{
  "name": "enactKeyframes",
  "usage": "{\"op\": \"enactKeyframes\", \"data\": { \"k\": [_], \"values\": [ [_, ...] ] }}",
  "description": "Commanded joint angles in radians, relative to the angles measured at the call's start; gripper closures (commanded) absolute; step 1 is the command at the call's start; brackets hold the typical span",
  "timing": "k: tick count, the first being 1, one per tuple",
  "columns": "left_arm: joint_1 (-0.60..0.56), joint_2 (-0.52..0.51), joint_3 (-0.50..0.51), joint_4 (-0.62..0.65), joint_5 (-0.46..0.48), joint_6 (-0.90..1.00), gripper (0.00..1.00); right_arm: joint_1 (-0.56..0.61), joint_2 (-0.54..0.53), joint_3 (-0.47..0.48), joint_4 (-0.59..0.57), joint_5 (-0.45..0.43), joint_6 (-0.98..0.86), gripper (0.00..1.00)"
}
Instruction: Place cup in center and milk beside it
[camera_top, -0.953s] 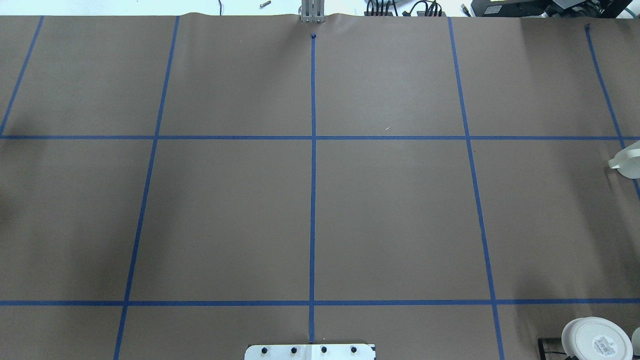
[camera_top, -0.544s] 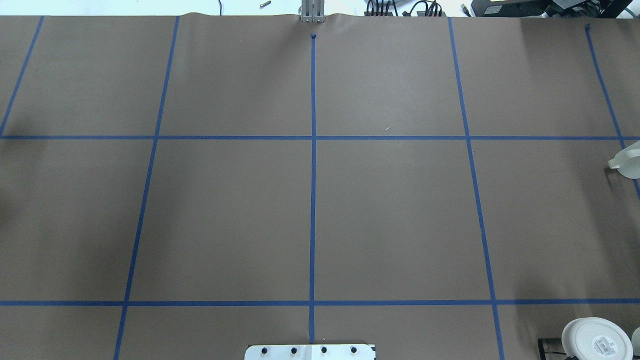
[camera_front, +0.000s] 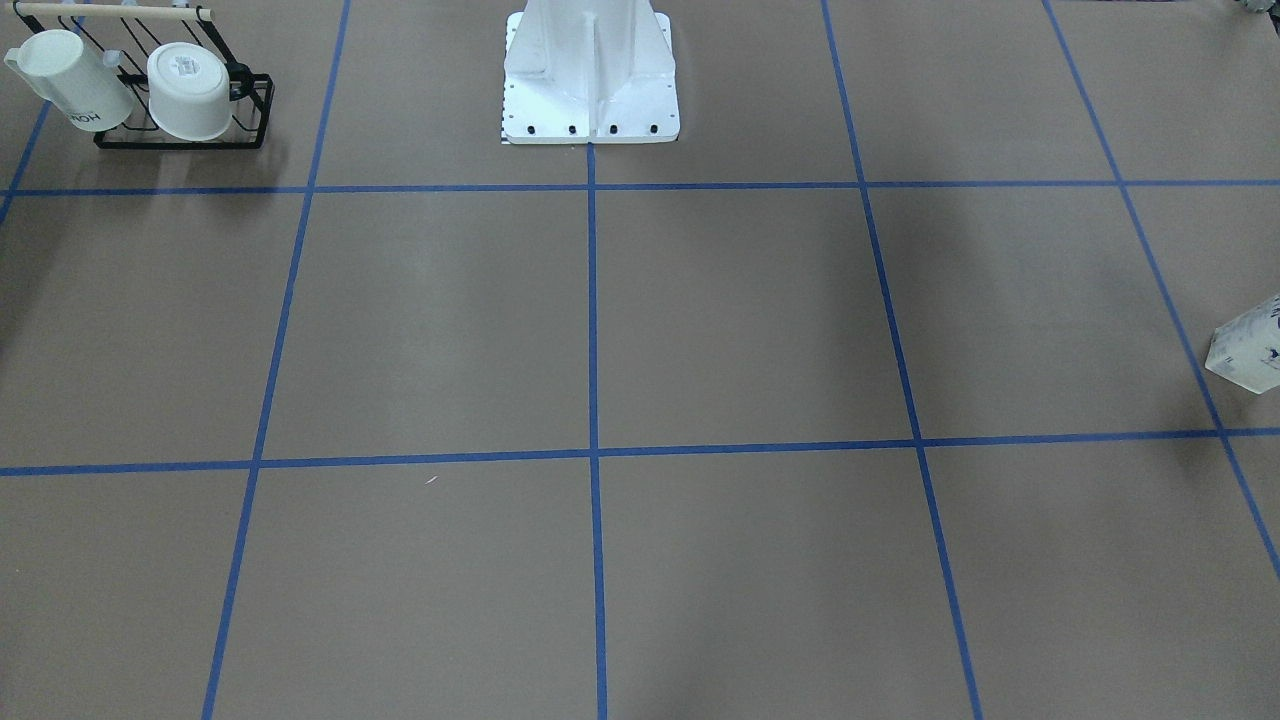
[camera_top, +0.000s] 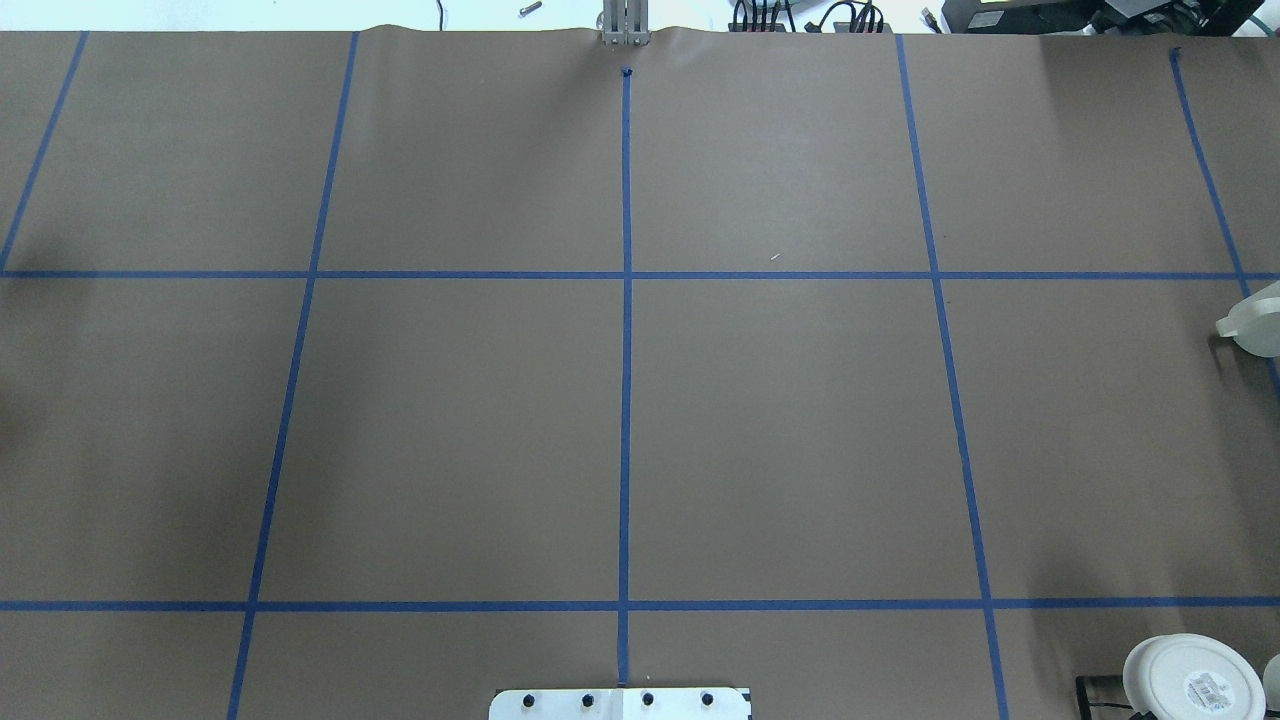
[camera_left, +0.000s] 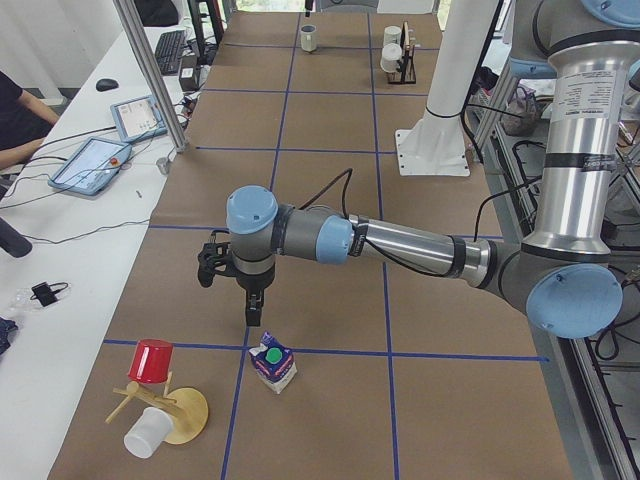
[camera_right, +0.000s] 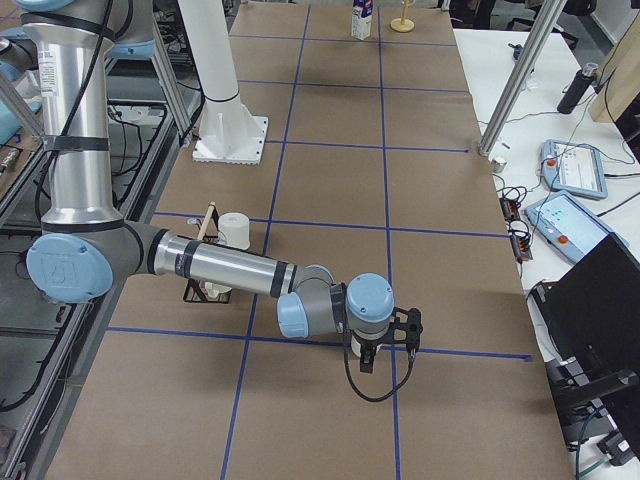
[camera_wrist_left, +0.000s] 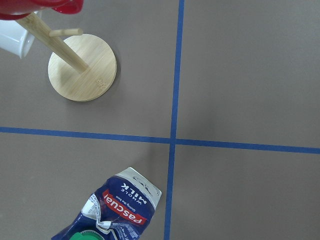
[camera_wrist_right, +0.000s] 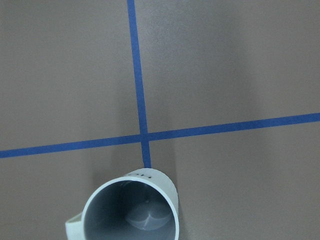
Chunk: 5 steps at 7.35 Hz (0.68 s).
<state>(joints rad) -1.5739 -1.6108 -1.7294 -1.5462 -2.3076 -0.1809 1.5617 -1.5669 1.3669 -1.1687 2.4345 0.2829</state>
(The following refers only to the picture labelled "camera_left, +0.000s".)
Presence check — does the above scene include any blue teach pendant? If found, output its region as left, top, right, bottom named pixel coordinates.
left=110, top=95, right=167, bottom=143
left=48, top=137, right=132, bottom=197

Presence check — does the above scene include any small black adapter with cable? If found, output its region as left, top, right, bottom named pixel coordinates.
left=30, top=282, right=69, bottom=307

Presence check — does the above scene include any pale green ceramic mug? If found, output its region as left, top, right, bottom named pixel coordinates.
left=299, top=24, right=317, bottom=53

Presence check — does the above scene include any blue teach pendant near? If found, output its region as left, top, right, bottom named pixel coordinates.
left=48, top=137, right=132, bottom=197

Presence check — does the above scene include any aluminium frame post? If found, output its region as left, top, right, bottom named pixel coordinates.
left=113, top=0, right=187, bottom=153

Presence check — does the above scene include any black computer mouse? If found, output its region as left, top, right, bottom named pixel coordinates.
left=95, top=78, right=119, bottom=92

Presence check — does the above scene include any white paper cup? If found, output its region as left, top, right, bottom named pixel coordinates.
left=383, top=25, right=402, bottom=46
left=380, top=43, right=403, bottom=73

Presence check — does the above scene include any white paper cup upper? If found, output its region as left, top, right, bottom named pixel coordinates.
left=383, top=25, right=402, bottom=46

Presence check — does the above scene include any red plastic cup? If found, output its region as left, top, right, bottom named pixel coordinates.
left=127, top=339, right=173, bottom=384

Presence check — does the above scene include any seated person in black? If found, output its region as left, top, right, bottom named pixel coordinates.
left=1, top=72, right=60, bottom=170

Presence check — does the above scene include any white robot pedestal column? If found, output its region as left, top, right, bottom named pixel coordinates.
left=395, top=0, right=502, bottom=177

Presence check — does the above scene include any white paper cup lower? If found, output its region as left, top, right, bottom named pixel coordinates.
left=380, top=43, right=403, bottom=73

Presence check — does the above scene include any white plastic cup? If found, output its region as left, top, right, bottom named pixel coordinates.
left=123, top=407, right=174, bottom=459

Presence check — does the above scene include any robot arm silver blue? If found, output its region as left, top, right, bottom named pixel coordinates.
left=226, top=1, right=639, bottom=339

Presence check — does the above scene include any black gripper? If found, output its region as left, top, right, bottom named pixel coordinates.
left=236, top=272, right=273, bottom=327

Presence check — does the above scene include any blue white milk carton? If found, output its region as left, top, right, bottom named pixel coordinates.
left=249, top=331, right=297, bottom=394

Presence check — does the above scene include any black keyboard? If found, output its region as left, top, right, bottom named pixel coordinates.
left=154, top=30, right=186, bottom=76

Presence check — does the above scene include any blue teach pendant far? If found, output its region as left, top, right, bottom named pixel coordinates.
left=110, top=95, right=167, bottom=143

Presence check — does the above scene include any wooden cup tree stand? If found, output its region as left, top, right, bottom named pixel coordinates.
left=104, top=371, right=210, bottom=445

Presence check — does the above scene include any black wire cup rack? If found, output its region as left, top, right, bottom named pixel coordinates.
left=384, top=21, right=417, bottom=85

